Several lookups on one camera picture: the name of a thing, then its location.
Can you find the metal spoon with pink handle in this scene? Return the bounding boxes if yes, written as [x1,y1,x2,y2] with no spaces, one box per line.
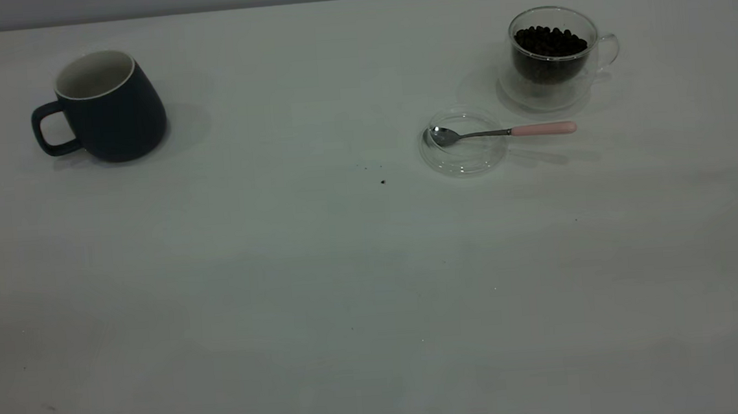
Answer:
[427,117,578,149]

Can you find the coffee beans in glass cup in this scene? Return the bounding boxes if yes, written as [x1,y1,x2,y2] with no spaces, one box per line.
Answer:
[513,21,592,87]

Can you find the clear double-wall glass cup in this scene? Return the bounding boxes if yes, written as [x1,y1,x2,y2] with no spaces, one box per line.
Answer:
[494,1,625,116]

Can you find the dark grey ceramic mug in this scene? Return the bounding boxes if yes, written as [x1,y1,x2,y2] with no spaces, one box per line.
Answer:
[26,46,172,169]

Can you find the clear round glass lid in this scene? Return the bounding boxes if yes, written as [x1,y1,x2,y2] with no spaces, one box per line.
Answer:
[416,105,511,180]

